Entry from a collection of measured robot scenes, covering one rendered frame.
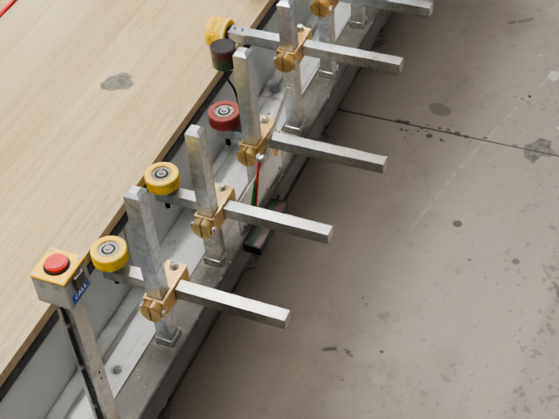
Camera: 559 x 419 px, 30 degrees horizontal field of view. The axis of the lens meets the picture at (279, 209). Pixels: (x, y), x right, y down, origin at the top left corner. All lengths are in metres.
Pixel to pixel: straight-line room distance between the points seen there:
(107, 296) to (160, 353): 0.23
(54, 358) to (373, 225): 1.48
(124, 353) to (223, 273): 0.29
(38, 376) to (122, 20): 1.08
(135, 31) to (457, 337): 1.31
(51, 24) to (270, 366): 1.17
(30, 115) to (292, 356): 1.09
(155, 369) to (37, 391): 0.25
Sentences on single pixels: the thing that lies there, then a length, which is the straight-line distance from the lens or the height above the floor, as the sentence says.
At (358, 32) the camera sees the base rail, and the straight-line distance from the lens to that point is 3.14.
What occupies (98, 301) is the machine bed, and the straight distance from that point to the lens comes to 2.45.
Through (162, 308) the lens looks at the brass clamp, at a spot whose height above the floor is 0.85.
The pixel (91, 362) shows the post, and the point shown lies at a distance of 2.01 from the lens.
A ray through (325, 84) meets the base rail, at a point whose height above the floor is 0.70.
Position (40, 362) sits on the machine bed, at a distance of 2.31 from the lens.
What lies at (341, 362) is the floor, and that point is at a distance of 3.15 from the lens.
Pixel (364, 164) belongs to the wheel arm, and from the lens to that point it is 2.48.
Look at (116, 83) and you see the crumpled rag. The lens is 2.71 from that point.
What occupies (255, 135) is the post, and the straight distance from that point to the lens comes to 2.49.
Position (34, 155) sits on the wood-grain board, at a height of 0.90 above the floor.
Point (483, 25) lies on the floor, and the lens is 4.39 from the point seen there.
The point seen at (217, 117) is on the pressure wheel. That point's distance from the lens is 2.55.
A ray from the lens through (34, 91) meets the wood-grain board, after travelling 2.76.
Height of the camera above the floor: 2.53
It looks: 45 degrees down
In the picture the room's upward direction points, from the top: 6 degrees counter-clockwise
